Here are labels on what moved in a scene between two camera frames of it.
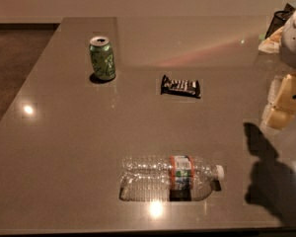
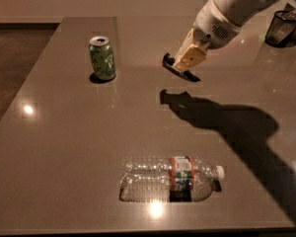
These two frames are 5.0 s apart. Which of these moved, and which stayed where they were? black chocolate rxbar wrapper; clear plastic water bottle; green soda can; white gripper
Moved: black chocolate rxbar wrapper; white gripper
Stayed: green soda can; clear plastic water bottle
